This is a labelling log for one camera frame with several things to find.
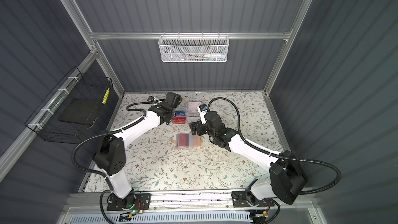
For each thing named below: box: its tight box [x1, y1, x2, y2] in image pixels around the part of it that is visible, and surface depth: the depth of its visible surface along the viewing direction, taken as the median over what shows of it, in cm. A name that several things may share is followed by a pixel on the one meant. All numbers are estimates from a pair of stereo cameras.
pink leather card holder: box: [171, 132, 202, 150], surface depth 95 cm
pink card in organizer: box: [188, 101, 202, 111], surface depth 104 cm
